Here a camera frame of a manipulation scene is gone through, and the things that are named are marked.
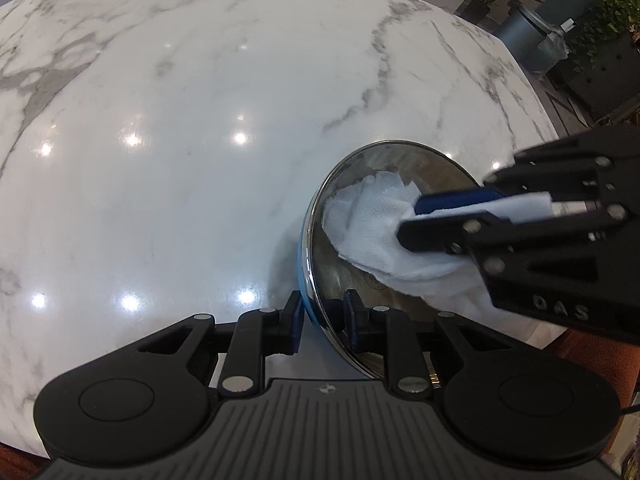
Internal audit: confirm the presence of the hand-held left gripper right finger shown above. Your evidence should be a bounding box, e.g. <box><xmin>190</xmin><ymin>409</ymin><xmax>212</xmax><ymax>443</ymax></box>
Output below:
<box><xmin>344</xmin><ymin>289</ymin><xmax>521</xmax><ymax>397</ymax></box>

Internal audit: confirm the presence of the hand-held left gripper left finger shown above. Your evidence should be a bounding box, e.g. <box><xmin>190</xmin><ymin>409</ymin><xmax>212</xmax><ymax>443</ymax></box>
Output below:
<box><xmin>132</xmin><ymin>290</ymin><xmax>305</xmax><ymax>397</ymax></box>

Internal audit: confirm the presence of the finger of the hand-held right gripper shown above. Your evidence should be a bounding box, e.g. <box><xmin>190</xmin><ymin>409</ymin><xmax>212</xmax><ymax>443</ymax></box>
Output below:
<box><xmin>397</xmin><ymin>204</ymin><xmax>640</xmax><ymax>295</ymax></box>
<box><xmin>414</xmin><ymin>124</ymin><xmax>640</xmax><ymax>217</ymax></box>

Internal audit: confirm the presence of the blue steel bowl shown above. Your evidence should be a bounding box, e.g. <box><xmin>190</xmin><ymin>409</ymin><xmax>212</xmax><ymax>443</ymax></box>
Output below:
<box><xmin>298</xmin><ymin>140</ymin><xmax>497</xmax><ymax>382</ymax></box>

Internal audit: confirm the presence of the white paper towel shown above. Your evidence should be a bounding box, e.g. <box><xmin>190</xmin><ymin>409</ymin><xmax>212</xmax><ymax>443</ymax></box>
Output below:
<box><xmin>322</xmin><ymin>170</ymin><xmax>552</xmax><ymax>322</ymax></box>

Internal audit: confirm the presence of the red-brown upholstered chair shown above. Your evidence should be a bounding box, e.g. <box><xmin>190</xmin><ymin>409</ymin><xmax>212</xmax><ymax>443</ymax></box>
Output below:
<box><xmin>541</xmin><ymin>329</ymin><xmax>640</xmax><ymax>411</ymax></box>

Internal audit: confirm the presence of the grey trash bin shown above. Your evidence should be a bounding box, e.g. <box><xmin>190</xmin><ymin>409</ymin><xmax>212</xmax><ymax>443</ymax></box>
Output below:
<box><xmin>492</xmin><ymin>2</ymin><xmax>572</xmax><ymax>79</ymax></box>

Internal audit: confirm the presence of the clear plastic bag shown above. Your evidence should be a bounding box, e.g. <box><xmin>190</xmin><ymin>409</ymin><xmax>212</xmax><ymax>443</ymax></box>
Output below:
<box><xmin>536</xmin><ymin>24</ymin><xmax>572</xmax><ymax>74</ymax></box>

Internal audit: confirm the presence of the dark planter cabinet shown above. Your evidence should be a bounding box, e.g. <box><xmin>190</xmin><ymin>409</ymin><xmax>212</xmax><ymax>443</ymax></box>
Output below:
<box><xmin>549</xmin><ymin>34</ymin><xmax>640</xmax><ymax>127</ymax></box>

